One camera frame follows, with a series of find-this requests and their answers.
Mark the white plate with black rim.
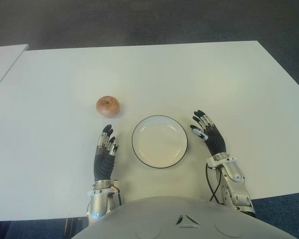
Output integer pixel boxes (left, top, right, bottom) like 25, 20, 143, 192
131, 115, 189, 168

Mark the red-brown apple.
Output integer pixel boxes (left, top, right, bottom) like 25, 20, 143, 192
96, 96, 121, 117

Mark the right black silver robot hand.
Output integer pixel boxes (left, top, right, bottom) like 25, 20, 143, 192
189, 109, 227, 157

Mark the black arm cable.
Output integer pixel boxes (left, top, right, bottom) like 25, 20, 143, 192
205, 165, 224, 204
113, 185, 123, 207

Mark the grey robot torso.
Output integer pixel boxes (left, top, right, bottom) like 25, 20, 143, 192
71, 195, 287, 239

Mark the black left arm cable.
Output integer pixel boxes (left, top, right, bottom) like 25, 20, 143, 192
113, 185, 123, 207

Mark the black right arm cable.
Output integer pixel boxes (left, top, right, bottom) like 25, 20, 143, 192
205, 165, 224, 204

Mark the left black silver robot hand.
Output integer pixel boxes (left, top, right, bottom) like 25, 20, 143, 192
93, 123, 120, 182

